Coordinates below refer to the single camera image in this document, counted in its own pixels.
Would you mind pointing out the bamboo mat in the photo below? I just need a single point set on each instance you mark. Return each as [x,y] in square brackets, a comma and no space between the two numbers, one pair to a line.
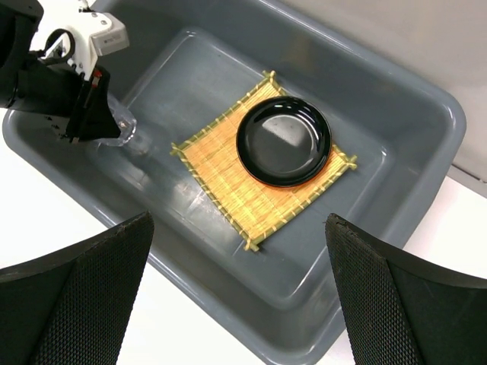
[255,210]

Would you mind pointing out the clear plastic cup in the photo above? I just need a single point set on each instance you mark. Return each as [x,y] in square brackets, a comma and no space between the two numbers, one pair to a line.
[132,137]

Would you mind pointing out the black plate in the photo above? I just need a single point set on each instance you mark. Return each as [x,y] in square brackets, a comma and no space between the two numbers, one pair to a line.
[284,141]

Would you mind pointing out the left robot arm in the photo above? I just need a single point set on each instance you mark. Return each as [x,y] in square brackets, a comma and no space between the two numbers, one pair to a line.
[19,21]

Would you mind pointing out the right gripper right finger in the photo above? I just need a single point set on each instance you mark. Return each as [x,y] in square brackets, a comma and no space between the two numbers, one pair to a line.
[401,309]

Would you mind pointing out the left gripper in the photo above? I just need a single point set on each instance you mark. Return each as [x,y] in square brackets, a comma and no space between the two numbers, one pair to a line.
[57,91]

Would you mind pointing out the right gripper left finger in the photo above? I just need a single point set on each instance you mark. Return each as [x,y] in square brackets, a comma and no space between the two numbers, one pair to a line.
[72,306]

